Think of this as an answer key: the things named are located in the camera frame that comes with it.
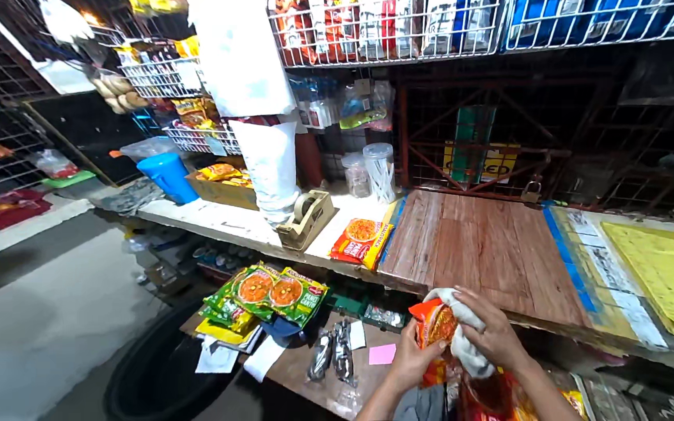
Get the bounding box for person's left hand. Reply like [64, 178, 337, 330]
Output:
[388, 317, 448, 392]

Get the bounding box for person's right hand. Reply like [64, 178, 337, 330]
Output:
[453, 285, 530, 375]

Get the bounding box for white cloth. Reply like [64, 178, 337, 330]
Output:
[424, 287, 497, 380]

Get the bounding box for orange-red noodle packet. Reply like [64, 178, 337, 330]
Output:
[408, 297, 458, 359]

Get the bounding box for person's left forearm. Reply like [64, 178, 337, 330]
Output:
[355, 375, 414, 421]

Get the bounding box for person's right forearm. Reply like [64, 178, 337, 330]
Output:
[507, 354, 586, 421]

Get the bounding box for silver sachets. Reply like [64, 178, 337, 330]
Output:
[366, 304, 403, 328]

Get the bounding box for green plastic basket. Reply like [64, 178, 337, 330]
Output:
[363, 301, 407, 334]

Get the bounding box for pink paper note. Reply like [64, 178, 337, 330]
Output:
[369, 344, 397, 366]

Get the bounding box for wood-patterned mat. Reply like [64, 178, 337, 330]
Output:
[378, 189, 594, 327]

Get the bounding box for grey fabric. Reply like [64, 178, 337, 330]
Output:
[392, 384, 448, 421]

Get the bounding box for black item in clear plastic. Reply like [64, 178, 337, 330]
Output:
[307, 329, 333, 383]
[333, 319, 357, 387]

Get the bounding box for green plastic crate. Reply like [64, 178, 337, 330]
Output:
[325, 285, 368, 318]

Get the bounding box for pile of red packets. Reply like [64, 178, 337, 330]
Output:
[420, 358, 588, 421]

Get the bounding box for blue tape strip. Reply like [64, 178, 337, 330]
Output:
[541, 202, 599, 314]

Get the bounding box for red and yellow noodle packet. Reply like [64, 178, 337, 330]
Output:
[329, 218, 395, 271]

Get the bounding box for low brown table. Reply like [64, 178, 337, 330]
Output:
[179, 298, 408, 421]

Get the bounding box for printed paper strip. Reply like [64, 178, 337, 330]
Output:
[565, 209, 670, 350]

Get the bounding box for yellow sign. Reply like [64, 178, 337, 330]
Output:
[443, 141, 521, 184]

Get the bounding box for white paper strip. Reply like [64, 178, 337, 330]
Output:
[243, 334, 287, 384]

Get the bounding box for beige tape dispenser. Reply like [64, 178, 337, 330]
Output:
[277, 189, 335, 252]

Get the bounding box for pile of green noodle packets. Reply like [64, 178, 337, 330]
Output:
[202, 262, 330, 333]

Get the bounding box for clear jar with white sticks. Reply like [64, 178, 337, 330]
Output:
[362, 143, 397, 204]

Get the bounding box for clear jar with white lid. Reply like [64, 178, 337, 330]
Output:
[341, 152, 372, 199]

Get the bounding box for yellow paper folder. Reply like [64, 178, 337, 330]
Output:
[600, 221, 674, 341]

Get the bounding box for white paper sheet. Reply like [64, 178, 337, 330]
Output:
[195, 341, 240, 374]

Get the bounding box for dark metal grille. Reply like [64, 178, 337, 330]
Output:
[397, 44, 674, 222]

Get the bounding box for concrete counter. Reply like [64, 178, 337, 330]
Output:
[88, 186, 674, 375]

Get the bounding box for hanging green-pink plastic packs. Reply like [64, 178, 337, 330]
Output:
[339, 78, 396, 132]

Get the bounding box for brown cardboard box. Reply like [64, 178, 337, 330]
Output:
[185, 170, 261, 211]

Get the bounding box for hanging clear plastic packs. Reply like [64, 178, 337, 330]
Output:
[290, 75, 342, 131]

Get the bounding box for pile of yellow-orange packets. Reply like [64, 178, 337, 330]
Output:
[195, 163, 254, 189]

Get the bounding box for black plastic basin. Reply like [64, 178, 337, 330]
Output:
[103, 297, 245, 421]

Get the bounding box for blue plastic pitcher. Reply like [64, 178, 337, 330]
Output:
[136, 152, 200, 205]

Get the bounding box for grey plastic bag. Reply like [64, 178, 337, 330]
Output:
[98, 178, 166, 216]

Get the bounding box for white plastic bags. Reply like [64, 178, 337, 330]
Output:
[188, 0, 302, 225]

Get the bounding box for green plastic tray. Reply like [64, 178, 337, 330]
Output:
[40, 170, 97, 189]

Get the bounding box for bag of brown buns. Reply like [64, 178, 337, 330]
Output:
[90, 68, 150, 115]

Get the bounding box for black framed board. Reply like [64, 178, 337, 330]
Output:
[22, 90, 155, 188]

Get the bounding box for bag with red contents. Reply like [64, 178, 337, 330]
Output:
[30, 148, 82, 180]

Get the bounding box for red plastic tray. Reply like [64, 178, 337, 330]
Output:
[0, 189, 53, 232]

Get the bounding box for white plastic bag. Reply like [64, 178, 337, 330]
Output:
[38, 0, 96, 45]

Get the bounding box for white wire basket of packets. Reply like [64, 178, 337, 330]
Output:
[267, 0, 507, 69]

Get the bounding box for small white wire basket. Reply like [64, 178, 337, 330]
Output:
[116, 37, 205, 99]
[163, 97, 244, 156]

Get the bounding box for white wire basket, blue packets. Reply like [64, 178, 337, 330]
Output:
[503, 0, 674, 55]

